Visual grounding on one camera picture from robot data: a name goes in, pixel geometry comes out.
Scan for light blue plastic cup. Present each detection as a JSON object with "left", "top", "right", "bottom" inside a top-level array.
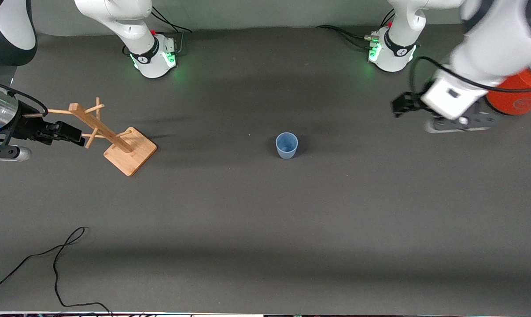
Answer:
[{"left": 276, "top": 132, "right": 299, "bottom": 159}]

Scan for wooden cup rack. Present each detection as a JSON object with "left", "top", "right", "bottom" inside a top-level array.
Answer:
[{"left": 45, "top": 97, "right": 157, "bottom": 177}]

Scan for orange cylindrical can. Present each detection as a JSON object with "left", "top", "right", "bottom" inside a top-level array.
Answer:
[{"left": 486, "top": 57, "right": 531, "bottom": 116}]

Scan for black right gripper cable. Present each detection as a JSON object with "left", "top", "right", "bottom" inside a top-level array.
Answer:
[{"left": 0, "top": 77, "right": 48, "bottom": 117}]

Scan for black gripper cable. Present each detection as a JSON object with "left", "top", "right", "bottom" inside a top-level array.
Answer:
[
  {"left": 0, "top": 77, "right": 48, "bottom": 117},
  {"left": 409, "top": 56, "right": 531, "bottom": 94}
]

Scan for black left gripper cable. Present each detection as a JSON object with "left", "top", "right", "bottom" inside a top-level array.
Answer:
[{"left": 409, "top": 56, "right": 531, "bottom": 94}]

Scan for black left arm base cables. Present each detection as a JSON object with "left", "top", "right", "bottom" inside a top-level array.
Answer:
[{"left": 316, "top": 9, "right": 396, "bottom": 51}]

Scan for black arm base cables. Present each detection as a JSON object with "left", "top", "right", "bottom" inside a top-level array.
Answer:
[
  {"left": 316, "top": 9, "right": 396, "bottom": 51},
  {"left": 150, "top": 7, "right": 191, "bottom": 55}
]

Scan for thin black table cable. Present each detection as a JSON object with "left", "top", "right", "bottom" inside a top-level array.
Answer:
[{"left": 0, "top": 227, "right": 112, "bottom": 315}]

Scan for black right arm base cables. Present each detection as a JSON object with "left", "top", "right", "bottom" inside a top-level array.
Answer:
[{"left": 150, "top": 7, "right": 191, "bottom": 55}]

